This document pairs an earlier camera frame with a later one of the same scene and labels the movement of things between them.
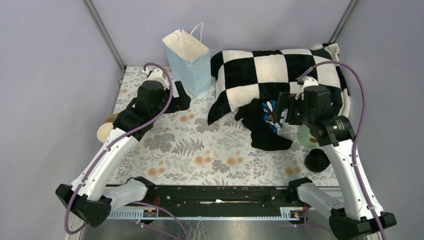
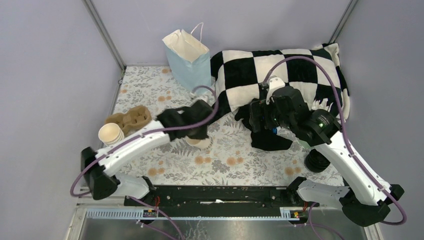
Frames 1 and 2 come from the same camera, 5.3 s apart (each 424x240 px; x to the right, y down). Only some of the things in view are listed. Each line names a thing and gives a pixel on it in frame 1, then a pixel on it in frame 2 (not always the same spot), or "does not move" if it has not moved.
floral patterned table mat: x=180 y=147 does not move
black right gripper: x=283 y=100 → x=258 y=108
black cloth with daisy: x=257 y=117 does not move
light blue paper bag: x=190 y=61 does not move
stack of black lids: x=316 y=160 does not move
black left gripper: x=182 y=102 → x=203 y=134
